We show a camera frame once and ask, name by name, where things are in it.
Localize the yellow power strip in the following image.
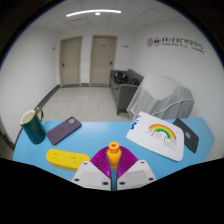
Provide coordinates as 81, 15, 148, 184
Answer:
45, 148, 92, 173

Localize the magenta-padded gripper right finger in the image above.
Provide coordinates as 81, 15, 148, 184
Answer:
116, 145, 157, 192

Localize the teal mug with gold handle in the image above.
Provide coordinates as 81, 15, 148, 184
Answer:
19, 106, 47, 145

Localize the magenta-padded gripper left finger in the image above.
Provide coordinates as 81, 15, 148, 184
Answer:
70, 145, 115, 192

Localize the grey sofa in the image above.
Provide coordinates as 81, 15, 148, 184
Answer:
109, 68, 145, 116

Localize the beige door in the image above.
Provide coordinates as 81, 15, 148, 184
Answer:
59, 35, 84, 88
89, 34, 119, 87

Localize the white rainbow-print mouse pad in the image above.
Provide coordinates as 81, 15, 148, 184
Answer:
125, 110, 185, 163

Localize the purple smartphone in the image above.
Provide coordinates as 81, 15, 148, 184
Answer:
46, 116, 83, 146

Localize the long ceiling light strip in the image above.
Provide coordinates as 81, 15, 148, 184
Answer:
65, 8, 123, 19

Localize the dark grey tablet case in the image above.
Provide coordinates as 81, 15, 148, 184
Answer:
172, 117, 201, 154

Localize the black bag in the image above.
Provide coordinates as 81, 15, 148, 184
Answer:
114, 71, 141, 86

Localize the purple wall sign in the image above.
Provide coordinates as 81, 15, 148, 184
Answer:
146, 35, 205, 55

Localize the orange charger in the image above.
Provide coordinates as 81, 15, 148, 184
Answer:
106, 141, 121, 170

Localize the grey cloth-covered furniture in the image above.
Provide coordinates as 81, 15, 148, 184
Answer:
126, 72, 196, 121

